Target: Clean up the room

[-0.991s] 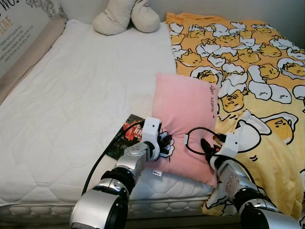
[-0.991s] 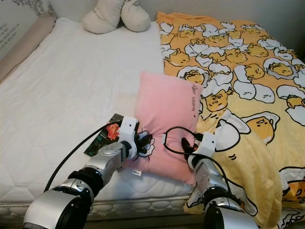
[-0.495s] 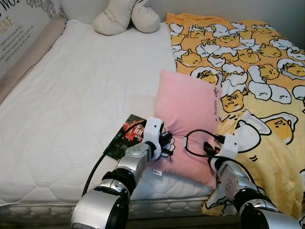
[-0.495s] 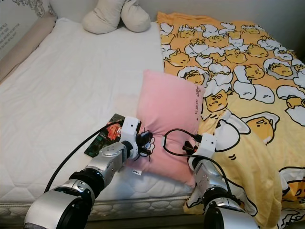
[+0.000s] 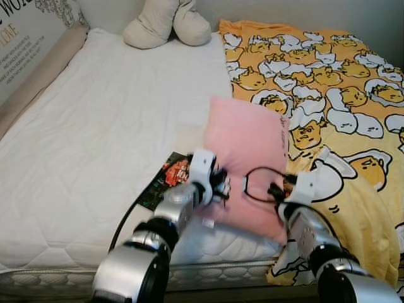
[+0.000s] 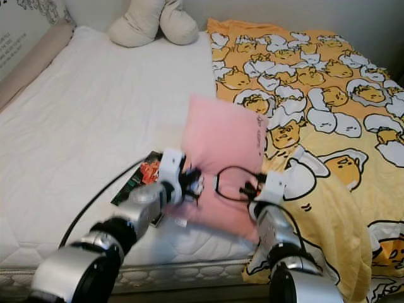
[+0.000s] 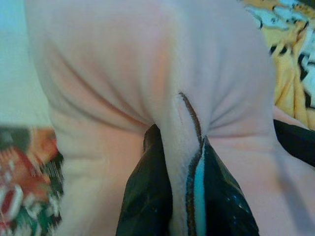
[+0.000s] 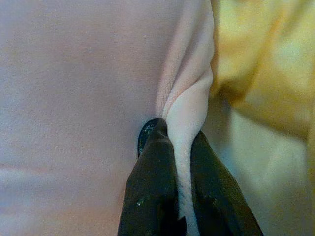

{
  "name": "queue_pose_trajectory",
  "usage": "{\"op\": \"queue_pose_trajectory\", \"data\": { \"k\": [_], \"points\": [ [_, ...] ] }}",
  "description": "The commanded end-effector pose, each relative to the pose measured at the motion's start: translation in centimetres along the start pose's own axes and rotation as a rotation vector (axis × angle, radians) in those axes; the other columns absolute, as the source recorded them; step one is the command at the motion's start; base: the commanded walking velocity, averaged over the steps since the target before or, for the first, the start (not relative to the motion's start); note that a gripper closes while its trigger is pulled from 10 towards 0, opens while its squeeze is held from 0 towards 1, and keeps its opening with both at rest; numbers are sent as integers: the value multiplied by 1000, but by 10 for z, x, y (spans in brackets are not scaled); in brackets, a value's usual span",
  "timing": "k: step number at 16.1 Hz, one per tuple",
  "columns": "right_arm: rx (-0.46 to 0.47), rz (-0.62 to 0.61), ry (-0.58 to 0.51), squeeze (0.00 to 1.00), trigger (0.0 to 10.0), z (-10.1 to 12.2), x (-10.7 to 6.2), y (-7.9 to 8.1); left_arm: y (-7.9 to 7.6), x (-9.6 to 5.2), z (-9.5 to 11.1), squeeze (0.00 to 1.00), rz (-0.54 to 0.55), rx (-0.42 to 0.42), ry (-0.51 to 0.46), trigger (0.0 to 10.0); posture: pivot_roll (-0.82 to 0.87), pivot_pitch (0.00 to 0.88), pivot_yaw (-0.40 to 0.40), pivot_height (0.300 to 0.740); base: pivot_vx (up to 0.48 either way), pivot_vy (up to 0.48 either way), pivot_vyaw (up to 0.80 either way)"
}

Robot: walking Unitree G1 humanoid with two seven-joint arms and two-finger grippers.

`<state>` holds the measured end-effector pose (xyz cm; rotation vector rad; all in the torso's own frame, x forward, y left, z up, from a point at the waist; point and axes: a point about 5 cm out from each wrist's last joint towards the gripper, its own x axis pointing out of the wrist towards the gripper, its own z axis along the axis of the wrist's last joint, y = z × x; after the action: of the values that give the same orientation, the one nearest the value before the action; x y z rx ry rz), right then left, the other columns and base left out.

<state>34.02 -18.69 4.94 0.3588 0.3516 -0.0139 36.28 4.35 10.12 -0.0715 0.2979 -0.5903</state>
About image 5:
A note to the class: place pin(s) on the white quilted mattress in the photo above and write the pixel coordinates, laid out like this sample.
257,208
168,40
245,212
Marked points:
107,139

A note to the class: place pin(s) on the small beige pillow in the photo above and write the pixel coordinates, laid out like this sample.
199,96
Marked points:
192,28

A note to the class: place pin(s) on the dark picture magazine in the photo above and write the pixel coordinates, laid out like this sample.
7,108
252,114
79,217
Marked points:
165,180

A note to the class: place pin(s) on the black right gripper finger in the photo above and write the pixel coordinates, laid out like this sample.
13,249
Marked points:
275,190

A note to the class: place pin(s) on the pink pillow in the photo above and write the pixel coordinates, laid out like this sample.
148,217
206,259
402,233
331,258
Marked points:
243,142

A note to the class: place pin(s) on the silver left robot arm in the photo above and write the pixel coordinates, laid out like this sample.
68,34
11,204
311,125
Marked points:
145,259

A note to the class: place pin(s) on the yellow cartoon egg blanket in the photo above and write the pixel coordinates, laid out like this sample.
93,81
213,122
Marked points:
341,95

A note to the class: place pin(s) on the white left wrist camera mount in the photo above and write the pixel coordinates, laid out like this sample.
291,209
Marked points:
201,167

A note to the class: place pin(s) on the beige padded bed rail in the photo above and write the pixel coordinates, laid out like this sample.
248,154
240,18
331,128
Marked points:
38,79

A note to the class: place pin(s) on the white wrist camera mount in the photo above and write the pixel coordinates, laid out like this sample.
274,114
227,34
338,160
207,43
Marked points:
201,167
305,187

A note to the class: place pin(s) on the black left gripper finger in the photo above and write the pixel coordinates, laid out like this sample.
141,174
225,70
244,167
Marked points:
225,183

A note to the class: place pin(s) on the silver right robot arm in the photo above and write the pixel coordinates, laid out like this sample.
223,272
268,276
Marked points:
334,265

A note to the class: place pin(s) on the white lettered wall poster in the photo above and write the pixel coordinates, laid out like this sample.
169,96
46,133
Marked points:
25,44

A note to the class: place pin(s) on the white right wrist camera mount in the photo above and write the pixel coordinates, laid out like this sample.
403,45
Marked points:
305,187

